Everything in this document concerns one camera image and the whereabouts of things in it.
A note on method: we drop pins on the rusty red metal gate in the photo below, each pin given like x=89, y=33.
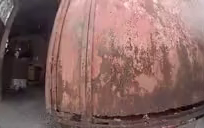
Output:
x=130, y=60

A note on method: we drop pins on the dark building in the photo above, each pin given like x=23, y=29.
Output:
x=21, y=50

